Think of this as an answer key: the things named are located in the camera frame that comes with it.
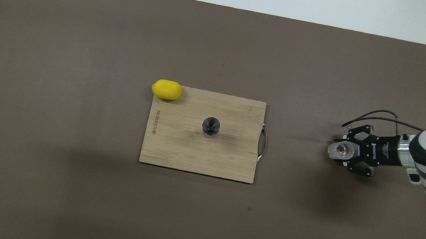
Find wooden cutting board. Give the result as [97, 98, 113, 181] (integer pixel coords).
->
[138, 81, 273, 185]

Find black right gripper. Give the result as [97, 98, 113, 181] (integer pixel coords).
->
[329, 119, 405, 182]

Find yellow lemon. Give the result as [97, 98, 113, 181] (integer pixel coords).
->
[150, 78, 184, 102]

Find steel double jigger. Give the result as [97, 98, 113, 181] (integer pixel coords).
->
[199, 115, 222, 140]

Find brown paper table mat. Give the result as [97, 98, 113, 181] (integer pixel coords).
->
[0, 0, 426, 239]

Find small clear glass cup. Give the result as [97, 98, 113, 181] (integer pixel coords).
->
[326, 139, 359, 163]

